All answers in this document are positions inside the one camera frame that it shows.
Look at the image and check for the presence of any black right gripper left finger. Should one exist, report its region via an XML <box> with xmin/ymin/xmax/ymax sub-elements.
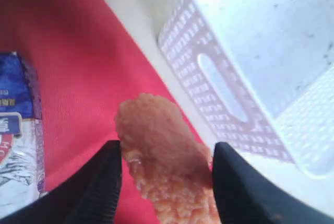
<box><xmin>1</xmin><ymin>140</ymin><xmax>122</xmax><ymax>223</ymax></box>

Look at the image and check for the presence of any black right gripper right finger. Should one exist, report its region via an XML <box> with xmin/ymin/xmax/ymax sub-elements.
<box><xmin>212</xmin><ymin>142</ymin><xmax>333</xmax><ymax>223</ymax></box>

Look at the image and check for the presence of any fried chicken piece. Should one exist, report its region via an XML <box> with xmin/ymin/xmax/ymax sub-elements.
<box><xmin>115</xmin><ymin>93</ymin><xmax>220</xmax><ymax>223</ymax></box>

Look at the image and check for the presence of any red tablecloth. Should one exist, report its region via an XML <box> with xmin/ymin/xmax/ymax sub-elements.
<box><xmin>0</xmin><ymin>0</ymin><xmax>209</xmax><ymax>224</ymax></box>

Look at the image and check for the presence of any white perforated plastic basket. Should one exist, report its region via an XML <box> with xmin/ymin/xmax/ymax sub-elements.
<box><xmin>158</xmin><ymin>0</ymin><xmax>333</xmax><ymax>179</ymax></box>

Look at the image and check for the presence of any blue white milk carton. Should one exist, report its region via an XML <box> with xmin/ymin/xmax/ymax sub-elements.
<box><xmin>1</xmin><ymin>52</ymin><xmax>45</xmax><ymax>218</ymax></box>

